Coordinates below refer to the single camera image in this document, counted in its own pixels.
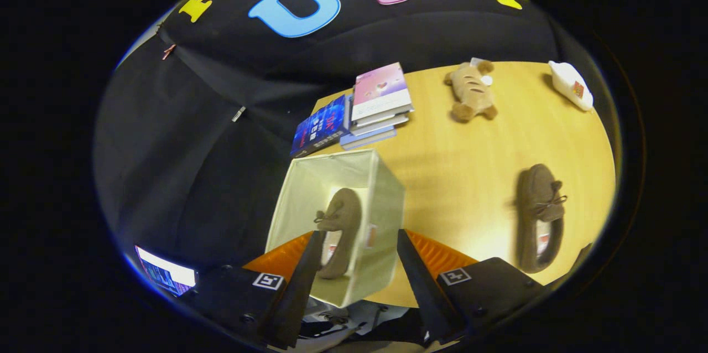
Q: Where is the green fabric storage box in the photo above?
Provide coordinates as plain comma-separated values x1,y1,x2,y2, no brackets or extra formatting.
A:
265,148,406,308

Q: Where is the black backdrop cloth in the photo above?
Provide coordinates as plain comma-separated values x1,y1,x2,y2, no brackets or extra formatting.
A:
93,0,609,287

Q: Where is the dark blue book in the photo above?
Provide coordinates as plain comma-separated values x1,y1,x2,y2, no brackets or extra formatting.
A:
290,94,353,159

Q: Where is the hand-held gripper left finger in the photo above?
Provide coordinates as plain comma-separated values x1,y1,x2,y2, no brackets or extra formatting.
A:
180,230,326,349

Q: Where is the white pouch with red label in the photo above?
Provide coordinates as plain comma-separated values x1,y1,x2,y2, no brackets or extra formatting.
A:
548,60,595,112

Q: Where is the brown fuzzy shoe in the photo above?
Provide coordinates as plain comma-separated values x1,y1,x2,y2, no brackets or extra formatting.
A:
314,188,363,280
516,163,568,274

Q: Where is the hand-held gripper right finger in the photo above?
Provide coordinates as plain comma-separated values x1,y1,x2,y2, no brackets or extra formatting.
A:
396,229,545,345

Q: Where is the white cover book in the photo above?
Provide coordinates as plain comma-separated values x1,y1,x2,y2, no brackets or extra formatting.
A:
354,112,410,135

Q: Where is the pink cover book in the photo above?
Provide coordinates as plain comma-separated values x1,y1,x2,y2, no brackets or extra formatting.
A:
350,62,414,122

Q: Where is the pale blue cover book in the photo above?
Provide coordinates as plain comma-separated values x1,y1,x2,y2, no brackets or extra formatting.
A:
339,125,398,150

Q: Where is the brown plush toy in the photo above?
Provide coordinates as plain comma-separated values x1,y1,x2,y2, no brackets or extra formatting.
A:
444,59,498,123

